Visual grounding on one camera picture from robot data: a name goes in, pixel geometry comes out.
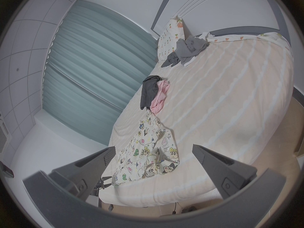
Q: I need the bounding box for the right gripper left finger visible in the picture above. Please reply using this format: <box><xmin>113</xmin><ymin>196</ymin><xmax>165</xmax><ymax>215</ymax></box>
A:
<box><xmin>49</xmin><ymin>146</ymin><xmax>116</xmax><ymax>201</ymax></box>

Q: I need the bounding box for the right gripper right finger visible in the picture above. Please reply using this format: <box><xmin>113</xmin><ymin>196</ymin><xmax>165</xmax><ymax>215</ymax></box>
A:
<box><xmin>192</xmin><ymin>144</ymin><xmax>257</xmax><ymax>200</ymax></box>

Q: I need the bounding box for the white printed pyjama top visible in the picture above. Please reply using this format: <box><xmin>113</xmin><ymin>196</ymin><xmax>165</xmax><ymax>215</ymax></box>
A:
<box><xmin>112</xmin><ymin>108</ymin><xmax>180</xmax><ymax>187</ymax></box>

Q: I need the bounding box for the bed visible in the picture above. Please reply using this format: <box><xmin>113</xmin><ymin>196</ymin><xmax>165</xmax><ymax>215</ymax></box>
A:
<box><xmin>98</xmin><ymin>0</ymin><xmax>295</xmax><ymax>208</ymax></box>

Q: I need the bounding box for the blue-green curtain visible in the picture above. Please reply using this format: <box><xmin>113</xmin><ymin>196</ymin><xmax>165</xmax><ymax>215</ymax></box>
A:
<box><xmin>41</xmin><ymin>63</ymin><xmax>124</xmax><ymax>147</ymax></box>
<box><xmin>46</xmin><ymin>0</ymin><xmax>159</xmax><ymax>107</ymax></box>

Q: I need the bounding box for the pink garment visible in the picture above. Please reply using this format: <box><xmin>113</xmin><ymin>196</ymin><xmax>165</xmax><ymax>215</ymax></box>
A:
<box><xmin>149</xmin><ymin>79</ymin><xmax>171</xmax><ymax>114</ymax></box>

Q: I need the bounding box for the black garment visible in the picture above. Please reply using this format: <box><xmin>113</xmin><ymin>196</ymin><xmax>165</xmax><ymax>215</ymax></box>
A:
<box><xmin>140</xmin><ymin>75</ymin><xmax>163</xmax><ymax>111</ymax></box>

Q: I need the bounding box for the dark grey garment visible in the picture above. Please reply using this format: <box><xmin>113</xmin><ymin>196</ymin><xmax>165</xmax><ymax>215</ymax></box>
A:
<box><xmin>161</xmin><ymin>51</ymin><xmax>181</xmax><ymax>68</ymax></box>

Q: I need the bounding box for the white printed pillow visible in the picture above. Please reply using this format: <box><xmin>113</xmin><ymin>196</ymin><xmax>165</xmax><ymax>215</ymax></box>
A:
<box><xmin>157</xmin><ymin>16</ymin><xmax>188</xmax><ymax>62</ymax></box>

